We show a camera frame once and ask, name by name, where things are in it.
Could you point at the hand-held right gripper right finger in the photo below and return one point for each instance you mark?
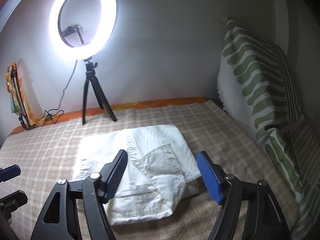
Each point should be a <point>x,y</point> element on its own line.
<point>208,177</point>

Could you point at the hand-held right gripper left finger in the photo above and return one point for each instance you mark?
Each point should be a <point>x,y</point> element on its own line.
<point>117,172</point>

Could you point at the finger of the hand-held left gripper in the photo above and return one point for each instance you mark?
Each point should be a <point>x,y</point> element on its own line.
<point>10,172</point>
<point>15,198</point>

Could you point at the white shirt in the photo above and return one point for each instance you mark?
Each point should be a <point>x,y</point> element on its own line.
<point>155,142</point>

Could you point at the folded tripod stand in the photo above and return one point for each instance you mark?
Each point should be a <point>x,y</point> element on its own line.
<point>23,122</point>

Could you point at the beige checked blanket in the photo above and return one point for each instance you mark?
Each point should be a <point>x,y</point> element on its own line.
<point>62,135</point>

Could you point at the colourful patterned cloth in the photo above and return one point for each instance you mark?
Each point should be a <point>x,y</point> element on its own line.
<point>12,105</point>

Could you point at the orange bed sheet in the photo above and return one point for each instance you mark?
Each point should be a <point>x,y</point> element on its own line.
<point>155,103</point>

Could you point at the green leaf pattern pillow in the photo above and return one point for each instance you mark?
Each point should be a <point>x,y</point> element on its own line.
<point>287,160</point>

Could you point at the black mini tripod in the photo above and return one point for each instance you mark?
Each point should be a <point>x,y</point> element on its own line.
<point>91,80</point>

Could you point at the green striped pillow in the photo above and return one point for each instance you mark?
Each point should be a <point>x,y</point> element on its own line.
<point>255,80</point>

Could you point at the gooseneck phone holder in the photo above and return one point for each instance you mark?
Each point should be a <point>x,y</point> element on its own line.
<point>75,28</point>

